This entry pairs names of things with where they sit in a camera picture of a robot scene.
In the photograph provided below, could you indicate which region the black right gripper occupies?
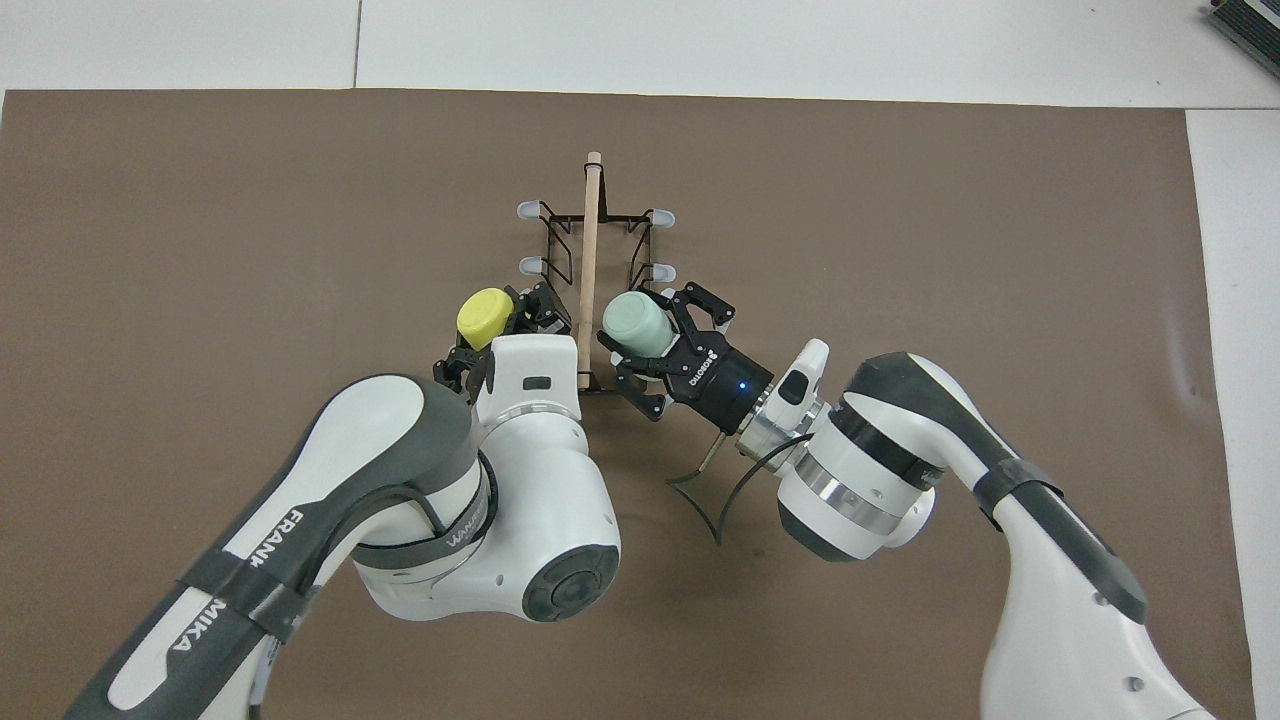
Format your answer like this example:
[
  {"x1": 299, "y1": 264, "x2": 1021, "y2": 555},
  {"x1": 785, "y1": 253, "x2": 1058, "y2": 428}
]
[{"x1": 596, "y1": 283, "x2": 777, "y2": 434}]

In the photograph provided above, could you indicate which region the pale green plastic cup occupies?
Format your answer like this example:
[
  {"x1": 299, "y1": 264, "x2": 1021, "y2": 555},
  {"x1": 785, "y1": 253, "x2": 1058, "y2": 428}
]
[{"x1": 601, "y1": 291, "x2": 682, "y2": 359}]

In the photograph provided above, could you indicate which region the yellow plastic cup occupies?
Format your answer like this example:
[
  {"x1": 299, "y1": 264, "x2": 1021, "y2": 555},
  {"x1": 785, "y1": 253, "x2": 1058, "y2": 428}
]
[{"x1": 456, "y1": 287, "x2": 518, "y2": 352}]

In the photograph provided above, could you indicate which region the brown table mat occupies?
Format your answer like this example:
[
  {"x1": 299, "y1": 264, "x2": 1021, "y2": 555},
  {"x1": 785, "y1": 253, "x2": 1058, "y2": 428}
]
[{"x1": 0, "y1": 88, "x2": 1259, "y2": 720}]

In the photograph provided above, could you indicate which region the dark ribbed device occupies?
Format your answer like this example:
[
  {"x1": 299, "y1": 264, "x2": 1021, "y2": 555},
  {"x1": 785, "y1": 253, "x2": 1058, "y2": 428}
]
[{"x1": 1205, "y1": 0, "x2": 1280, "y2": 53}]

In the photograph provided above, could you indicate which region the black wire cup rack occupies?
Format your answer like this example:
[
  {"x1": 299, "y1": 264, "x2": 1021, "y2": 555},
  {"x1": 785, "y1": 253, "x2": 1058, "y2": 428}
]
[{"x1": 516, "y1": 151, "x2": 678, "y2": 397}]

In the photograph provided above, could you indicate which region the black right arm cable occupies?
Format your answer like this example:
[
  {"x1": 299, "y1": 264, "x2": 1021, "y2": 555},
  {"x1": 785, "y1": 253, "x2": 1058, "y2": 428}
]
[{"x1": 667, "y1": 430, "x2": 793, "y2": 547}]

